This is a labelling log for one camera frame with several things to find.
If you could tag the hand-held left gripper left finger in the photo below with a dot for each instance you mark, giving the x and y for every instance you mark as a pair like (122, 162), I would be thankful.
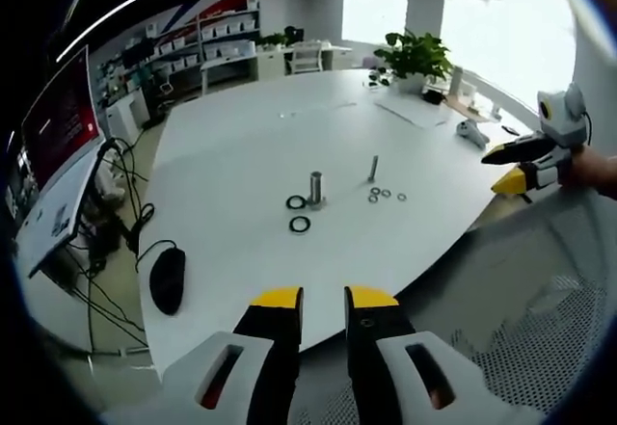
(226, 348)

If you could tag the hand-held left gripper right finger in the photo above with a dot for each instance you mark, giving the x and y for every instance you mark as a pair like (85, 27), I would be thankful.
(385, 348)

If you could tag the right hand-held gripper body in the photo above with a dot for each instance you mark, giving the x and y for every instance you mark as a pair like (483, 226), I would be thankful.
(566, 124)

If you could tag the black washer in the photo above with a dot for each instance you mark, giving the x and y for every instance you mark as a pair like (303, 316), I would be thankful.
(291, 224)
(288, 202)

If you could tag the thin metal threaded stud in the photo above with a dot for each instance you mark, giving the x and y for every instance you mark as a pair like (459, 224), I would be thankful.
(373, 169)

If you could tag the large metal threaded stud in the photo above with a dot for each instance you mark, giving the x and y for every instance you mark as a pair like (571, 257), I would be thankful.
(315, 188)

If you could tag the person's right hand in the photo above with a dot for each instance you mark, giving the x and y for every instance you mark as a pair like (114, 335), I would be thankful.
(595, 172)

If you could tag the white handheld controller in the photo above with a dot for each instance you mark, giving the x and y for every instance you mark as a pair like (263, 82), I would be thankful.
(471, 132)

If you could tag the black computer mouse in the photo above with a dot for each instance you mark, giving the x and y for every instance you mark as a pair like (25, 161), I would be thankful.
(168, 280)

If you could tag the small black box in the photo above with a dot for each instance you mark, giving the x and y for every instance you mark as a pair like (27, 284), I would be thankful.
(435, 98)

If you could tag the white mesh chair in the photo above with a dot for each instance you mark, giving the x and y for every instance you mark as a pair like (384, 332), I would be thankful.
(530, 275)

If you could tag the white paper sheet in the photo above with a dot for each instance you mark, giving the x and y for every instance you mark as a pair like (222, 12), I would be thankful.
(414, 113)

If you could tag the green potted plant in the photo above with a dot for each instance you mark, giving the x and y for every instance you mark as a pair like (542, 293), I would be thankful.
(417, 59)

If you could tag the small dark objects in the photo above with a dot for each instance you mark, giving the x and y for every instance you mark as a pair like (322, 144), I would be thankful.
(375, 78)

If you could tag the white desk chair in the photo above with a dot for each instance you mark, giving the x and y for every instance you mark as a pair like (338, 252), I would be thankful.
(306, 58)

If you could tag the white cabinet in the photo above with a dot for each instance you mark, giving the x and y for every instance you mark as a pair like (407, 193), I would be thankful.
(124, 116)

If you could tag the white office desk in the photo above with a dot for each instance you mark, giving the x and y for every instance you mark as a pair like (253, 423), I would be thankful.
(250, 61)

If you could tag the white-framed monitor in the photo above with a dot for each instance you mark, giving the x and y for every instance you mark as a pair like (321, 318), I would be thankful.
(58, 107)

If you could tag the storage shelf with white bins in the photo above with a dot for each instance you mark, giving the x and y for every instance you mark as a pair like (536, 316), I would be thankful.
(212, 34)

